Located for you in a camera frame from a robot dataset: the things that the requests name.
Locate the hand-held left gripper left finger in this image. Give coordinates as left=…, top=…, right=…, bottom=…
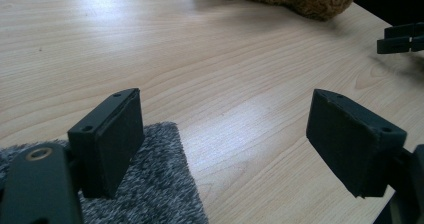
left=67, top=87, right=146, bottom=199

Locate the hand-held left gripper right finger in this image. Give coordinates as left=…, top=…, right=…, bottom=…
left=305, top=88, right=408, bottom=199

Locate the grey fuzzy cloth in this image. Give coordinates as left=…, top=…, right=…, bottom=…
left=0, top=121, right=210, bottom=224

